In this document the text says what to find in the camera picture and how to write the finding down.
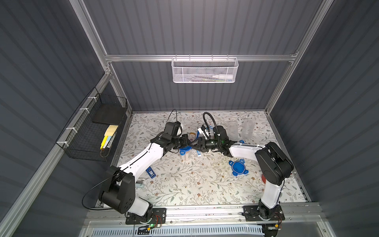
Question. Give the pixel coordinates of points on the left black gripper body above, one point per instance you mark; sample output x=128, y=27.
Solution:
x=183, y=141

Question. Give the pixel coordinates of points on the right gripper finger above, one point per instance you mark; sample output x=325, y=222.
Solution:
x=198, y=141
x=198, y=147

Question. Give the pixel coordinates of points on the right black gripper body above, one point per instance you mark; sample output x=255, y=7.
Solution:
x=203, y=143

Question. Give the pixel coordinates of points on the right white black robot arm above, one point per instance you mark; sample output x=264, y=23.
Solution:
x=274, y=164

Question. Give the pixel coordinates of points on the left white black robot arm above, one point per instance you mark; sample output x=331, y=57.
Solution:
x=119, y=191

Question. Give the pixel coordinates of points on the small silver teal stapler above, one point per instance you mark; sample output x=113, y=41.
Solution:
x=140, y=183

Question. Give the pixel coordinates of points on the yellow sticky notes pad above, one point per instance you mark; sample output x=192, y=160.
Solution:
x=111, y=130

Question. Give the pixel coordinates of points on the yellow marker in basket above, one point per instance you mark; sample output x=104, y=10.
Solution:
x=104, y=142

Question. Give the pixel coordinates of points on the black notebook in basket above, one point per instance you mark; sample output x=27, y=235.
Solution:
x=109, y=114

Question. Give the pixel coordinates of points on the white tube in basket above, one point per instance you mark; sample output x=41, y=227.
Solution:
x=223, y=77

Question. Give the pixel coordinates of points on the white ventilated front panel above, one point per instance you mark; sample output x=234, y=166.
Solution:
x=182, y=231

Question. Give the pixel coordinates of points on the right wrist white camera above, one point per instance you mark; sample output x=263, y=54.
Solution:
x=205, y=132

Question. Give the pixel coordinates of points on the white wire mesh basket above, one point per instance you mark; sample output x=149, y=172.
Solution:
x=188, y=70

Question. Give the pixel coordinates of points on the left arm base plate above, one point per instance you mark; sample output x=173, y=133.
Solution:
x=158, y=217

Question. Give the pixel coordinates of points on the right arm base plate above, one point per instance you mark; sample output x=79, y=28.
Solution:
x=262, y=213

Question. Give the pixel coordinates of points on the black wire wall basket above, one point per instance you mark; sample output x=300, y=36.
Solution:
x=82, y=138

